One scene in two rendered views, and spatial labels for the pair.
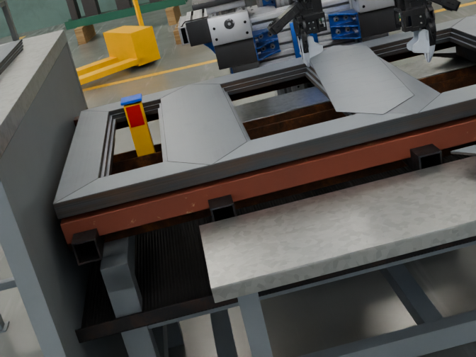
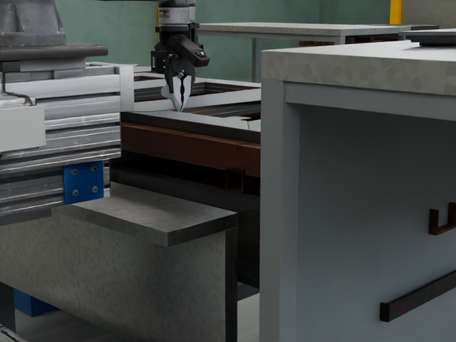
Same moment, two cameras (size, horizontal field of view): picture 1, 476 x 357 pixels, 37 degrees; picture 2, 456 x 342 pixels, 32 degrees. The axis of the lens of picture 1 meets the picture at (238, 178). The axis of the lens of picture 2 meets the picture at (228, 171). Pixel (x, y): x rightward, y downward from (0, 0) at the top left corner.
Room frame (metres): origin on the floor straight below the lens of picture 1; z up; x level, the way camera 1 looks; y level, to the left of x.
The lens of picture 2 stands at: (3.28, 1.25, 1.12)
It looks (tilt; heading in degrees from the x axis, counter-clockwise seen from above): 12 degrees down; 227
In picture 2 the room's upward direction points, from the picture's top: straight up
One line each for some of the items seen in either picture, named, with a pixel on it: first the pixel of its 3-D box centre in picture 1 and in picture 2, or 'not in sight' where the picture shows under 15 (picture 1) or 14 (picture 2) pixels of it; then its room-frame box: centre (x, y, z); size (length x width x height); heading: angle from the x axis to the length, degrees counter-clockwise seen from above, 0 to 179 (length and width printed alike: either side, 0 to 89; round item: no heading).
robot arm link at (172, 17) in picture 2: not in sight; (173, 17); (2.01, -0.29, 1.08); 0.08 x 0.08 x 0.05
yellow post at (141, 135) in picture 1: (141, 134); not in sight; (1.95, 0.24, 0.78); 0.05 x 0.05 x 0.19; 3
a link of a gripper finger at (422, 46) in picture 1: (422, 47); not in sight; (1.75, -0.54, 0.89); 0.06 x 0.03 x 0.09; 93
